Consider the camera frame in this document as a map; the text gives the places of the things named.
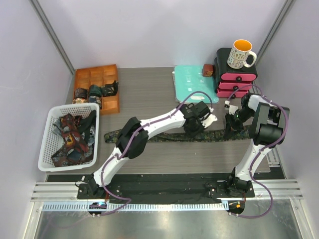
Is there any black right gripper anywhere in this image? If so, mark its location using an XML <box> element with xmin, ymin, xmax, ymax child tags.
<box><xmin>224</xmin><ymin>108</ymin><xmax>255</xmax><ymax>139</ymax></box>

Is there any dark floral patterned tie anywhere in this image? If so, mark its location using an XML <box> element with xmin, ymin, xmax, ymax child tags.
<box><xmin>103</xmin><ymin>124</ymin><xmax>254</xmax><ymax>144</ymax></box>

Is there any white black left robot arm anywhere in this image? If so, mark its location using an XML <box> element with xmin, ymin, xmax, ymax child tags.
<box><xmin>86</xmin><ymin>101</ymin><xmax>217</xmax><ymax>199</ymax></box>

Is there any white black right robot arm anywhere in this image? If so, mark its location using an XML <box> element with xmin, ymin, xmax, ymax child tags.
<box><xmin>224</xmin><ymin>93</ymin><xmax>290</xmax><ymax>197</ymax></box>

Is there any teal booklet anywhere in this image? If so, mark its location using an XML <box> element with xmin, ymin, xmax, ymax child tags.
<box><xmin>172</xmin><ymin>65</ymin><xmax>219</xmax><ymax>104</ymax></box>

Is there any black pink drawer organizer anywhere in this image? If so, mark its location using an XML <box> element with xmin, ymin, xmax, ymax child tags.
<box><xmin>213</xmin><ymin>48</ymin><xmax>258</xmax><ymax>99</ymax></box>

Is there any small brown box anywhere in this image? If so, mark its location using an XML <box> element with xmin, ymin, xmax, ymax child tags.
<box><xmin>202</xmin><ymin>64</ymin><xmax>214</xmax><ymax>77</ymax></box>

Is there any floral mug orange inside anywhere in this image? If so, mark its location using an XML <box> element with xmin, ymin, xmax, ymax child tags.
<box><xmin>227</xmin><ymin>39</ymin><xmax>257</xmax><ymax>69</ymax></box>

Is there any orange wooden compartment tray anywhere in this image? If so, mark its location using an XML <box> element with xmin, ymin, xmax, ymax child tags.
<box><xmin>73</xmin><ymin>64</ymin><xmax>120</xmax><ymax>115</ymax></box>

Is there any rolled navy dotted tie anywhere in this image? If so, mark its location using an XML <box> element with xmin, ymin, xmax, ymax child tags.
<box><xmin>88</xmin><ymin>96</ymin><xmax>102</xmax><ymax>109</ymax></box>

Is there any rolled dark green tie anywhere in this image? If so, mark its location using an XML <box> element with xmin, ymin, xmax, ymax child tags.
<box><xmin>88</xmin><ymin>85</ymin><xmax>103</xmax><ymax>97</ymax></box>

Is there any black tie in basket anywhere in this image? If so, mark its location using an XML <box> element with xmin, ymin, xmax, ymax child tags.
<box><xmin>77</xmin><ymin>110</ymin><xmax>97</xmax><ymax>142</ymax></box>

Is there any rolled brown tie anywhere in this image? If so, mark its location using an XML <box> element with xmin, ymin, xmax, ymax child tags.
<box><xmin>74</xmin><ymin>88</ymin><xmax>88</xmax><ymax>99</ymax></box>

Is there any rolled gold floral tie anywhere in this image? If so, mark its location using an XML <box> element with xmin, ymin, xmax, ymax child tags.
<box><xmin>72</xmin><ymin>98</ymin><xmax>88</xmax><ymax>104</ymax></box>

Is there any red patterned tie in basket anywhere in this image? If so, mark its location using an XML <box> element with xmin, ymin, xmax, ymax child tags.
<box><xmin>51</xmin><ymin>114</ymin><xmax>95</xmax><ymax>167</ymax></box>

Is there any white plastic basket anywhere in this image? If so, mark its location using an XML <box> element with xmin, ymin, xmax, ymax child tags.
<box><xmin>38</xmin><ymin>103</ymin><xmax>100</xmax><ymax>172</ymax></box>

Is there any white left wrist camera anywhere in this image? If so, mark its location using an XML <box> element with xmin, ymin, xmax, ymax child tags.
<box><xmin>200</xmin><ymin>112</ymin><xmax>218</xmax><ymax>129</ymax></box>

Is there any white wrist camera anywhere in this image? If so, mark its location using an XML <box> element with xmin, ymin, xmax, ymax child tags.
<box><xmin>200</xmin><ymin>112</ymin><xmax>218</xmax><ymax>129</ymax></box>
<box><xmin>224</xmin><ymin>100</ymin><xmax>238</xmax><ymax>115</ymax></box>

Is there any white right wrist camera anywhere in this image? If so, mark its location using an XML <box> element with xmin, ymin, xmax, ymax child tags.
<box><xmin>224</xmin><ymin>100</ymin><xmax>238</xmax><ymax>115</ymax></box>

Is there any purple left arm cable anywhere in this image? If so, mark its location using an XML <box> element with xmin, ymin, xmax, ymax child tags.
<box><xmin>98</xmin><ymin>92</ymin><xmax>215</xmax><ymax>220</ymax></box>

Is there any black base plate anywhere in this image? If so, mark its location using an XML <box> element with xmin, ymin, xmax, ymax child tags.
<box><xmin>77</xmin><ymin>173</ymin><xmax>255</xmax><ymax>204</ymax></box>

